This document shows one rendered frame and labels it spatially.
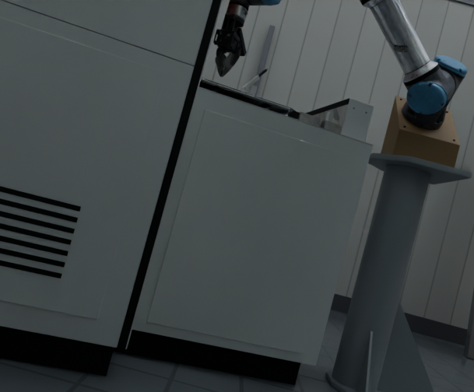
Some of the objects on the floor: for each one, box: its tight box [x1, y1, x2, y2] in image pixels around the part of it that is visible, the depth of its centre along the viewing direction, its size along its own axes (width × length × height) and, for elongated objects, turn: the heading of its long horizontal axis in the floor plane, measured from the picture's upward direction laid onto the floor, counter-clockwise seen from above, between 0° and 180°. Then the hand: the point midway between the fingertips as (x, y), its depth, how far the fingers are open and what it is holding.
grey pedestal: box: [325, 153, 472, 392], centre depth 182 cm, size 51×44×82 cm
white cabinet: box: [115, 88, 373, 385], centre depth 203 cm, size 64×96×82 cm, turn 95°
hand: (222, 74), depth 187 cm, fingers closed
